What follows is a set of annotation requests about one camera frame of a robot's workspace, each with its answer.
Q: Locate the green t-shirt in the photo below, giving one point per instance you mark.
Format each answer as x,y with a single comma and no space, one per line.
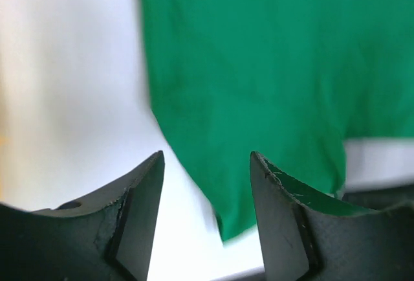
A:
322,88

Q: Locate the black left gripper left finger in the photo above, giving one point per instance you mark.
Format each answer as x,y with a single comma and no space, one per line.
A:
105,235

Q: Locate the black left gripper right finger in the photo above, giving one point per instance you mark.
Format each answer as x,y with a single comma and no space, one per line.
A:
308,235

